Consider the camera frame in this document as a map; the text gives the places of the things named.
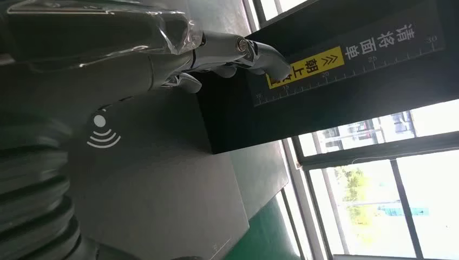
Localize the ribbed grey left arm sleeve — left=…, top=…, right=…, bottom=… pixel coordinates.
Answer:
left=0, top=116, right=82, bottom=260

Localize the yellow arrow sticker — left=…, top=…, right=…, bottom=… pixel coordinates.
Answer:
left=265, top=45, right=346, bottom=90

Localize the dark framed window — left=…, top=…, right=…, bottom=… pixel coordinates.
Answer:
left=242, top=0, right=459, bottom=260

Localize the grey scanner plate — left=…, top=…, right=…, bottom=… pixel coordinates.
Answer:
left=67, top=89, right=290, bottom=260

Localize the black ruler label strip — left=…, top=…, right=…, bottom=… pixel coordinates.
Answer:
left=252, top=7, right=446, bottom=108

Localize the black inbound machine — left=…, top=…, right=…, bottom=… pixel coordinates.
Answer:
left=196, top=0, right=459, bottom=155

